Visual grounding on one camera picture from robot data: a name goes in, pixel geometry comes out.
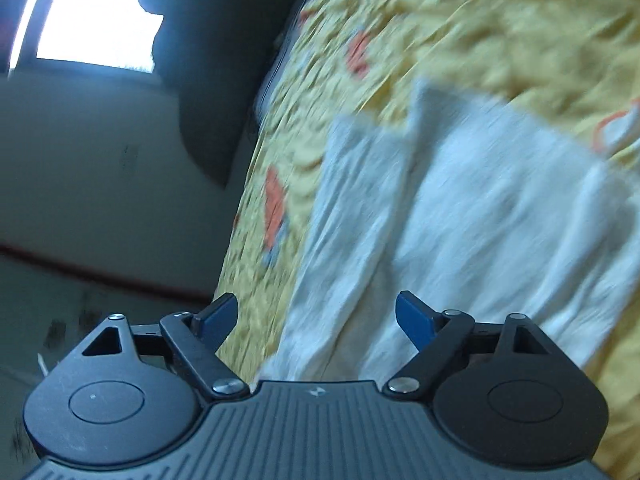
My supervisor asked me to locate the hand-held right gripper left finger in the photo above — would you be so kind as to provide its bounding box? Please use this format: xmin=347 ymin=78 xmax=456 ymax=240
xmin=80 ymin=292 xmax=249 ymax=401

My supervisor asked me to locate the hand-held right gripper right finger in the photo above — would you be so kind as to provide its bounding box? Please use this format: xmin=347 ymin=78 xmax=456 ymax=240
xmin=383 ymin=290 xmax=554 ymax=399

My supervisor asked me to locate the white fluffy blanket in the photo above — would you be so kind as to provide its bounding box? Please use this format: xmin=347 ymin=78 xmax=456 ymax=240
xmin=259 ymin=77 xmax=637 ymax=387

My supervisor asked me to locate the dark padded headboard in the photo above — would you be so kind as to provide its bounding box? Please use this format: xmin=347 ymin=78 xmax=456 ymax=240
xmin=138 ymin=0 xmax=321 ymax=191

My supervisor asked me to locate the yellow quilted blanket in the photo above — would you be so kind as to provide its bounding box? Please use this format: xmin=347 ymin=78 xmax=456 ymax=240
xmin=212 ymin=0 xmax=640 ymax=480

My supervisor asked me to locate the bright window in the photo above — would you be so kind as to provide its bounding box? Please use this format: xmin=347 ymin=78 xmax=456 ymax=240
xmin=10 ymin=0 xmax=166 ymax=75

